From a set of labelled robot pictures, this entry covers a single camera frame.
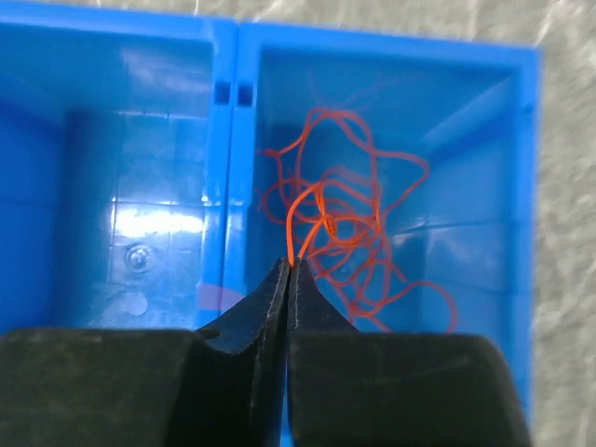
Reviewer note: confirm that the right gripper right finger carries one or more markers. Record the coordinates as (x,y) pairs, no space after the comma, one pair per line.
(353,388)

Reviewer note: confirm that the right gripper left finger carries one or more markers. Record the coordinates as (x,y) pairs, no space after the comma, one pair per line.
(221,385)

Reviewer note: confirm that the blue three-compartment bin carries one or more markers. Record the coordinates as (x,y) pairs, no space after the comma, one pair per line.
(155,167)

